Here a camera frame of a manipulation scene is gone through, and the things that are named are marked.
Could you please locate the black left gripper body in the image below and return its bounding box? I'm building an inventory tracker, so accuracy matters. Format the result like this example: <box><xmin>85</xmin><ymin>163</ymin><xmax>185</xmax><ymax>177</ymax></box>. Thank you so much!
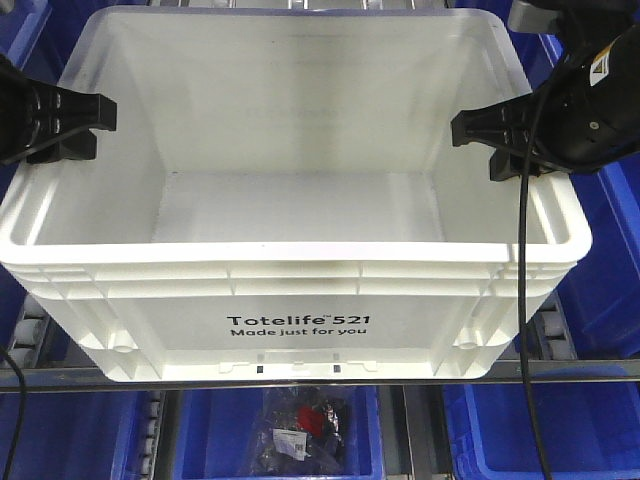
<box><xmin>1</xmin><ymin>54</ymin><xmax>35</xmax><ymax>165</ymax></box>

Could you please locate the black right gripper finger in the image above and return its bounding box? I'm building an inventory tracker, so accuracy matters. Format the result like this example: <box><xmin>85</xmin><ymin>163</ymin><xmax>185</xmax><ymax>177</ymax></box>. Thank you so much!
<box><xmin>450</xmin><ymin>94</ymin><xmax>536</xmax><ymax>150</ymax></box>
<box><xmin>489</xmin><ymin>149</ymin><xmax>553</xmax><ymax>182</ymax></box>

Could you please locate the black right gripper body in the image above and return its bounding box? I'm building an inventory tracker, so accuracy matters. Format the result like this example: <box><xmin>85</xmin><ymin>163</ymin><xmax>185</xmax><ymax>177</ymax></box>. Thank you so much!
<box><xmin>536</xmin><ymin>29</ymin><xmax>639</xmax><ymax>173</ymax></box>

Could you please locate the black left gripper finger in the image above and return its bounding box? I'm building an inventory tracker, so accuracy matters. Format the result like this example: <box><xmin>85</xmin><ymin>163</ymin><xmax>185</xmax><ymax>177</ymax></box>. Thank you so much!
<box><xmin>26</xmin><ymin>130</ymin><xmax>96</xmax><ymax>164</ymax></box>
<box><xmin>29</xmin><ymin>83</ymin><xmax>117</xmax><ymax>145</ymax></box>

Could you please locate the white plastic tote bin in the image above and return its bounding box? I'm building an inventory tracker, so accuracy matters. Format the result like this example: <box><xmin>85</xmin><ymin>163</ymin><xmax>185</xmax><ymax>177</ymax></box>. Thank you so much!
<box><xmin>0</xmin><ymin>6</ymin><xmax>594</xmax><ymax>385</ymax></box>

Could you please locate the right side blue bin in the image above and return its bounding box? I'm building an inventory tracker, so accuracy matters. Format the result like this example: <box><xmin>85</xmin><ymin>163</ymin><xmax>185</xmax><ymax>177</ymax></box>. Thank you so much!
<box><xmin>534</xmin><ymin>29</ymin><xmax>640</xmax><ymax>359</ymax></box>

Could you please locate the lower right blue bin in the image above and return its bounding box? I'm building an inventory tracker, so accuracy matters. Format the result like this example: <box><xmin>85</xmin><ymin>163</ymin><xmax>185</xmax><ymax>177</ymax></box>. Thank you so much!
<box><xmin>443</xmin><ymin>382</ymin><xmax>639</xmax><ymax>479</ymax></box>

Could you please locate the lower left blue bin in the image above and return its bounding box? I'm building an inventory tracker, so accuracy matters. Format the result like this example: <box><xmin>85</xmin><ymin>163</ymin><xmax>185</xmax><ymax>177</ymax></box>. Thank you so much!
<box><xmin>10</xmin><ymin>391</ymin><xmax>151</xmax><ymax>479</ymax></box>

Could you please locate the lower middle blue bin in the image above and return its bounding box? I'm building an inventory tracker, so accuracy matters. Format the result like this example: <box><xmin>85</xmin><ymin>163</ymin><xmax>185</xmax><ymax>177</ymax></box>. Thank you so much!
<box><xmin>171</xmin><ymin>386</ymin><xmax>385</xmax><ymax>479</ymax></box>

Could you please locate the plastic bag of parts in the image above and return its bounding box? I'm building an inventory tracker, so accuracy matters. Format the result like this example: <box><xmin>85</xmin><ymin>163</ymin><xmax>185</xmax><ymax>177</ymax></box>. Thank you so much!
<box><xmin>238</xmin><ymin>386</ymin><xmax>354</xmax><ymax>477</ymax></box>

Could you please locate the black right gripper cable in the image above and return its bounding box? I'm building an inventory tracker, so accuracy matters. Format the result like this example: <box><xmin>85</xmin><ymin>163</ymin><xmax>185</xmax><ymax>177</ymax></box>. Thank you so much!
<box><xmin>516</xmin><ymin>49</ymin><xmax>581</xmax><ymax>480</ymax></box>

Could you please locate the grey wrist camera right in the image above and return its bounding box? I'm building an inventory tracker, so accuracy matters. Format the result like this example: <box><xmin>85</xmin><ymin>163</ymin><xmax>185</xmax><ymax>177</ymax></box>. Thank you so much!
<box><xmin>507</xmin><ymin>0</ymin><xmax>561</xmax><ymax>34</ymax></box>

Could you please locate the steel shelf front rail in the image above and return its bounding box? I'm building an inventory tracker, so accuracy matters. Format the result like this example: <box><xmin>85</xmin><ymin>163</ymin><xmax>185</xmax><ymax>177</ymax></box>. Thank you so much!
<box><xmin>22</xmin><ymin>359</ymin><xmax>639</xmax><ymax>393</ymax></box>

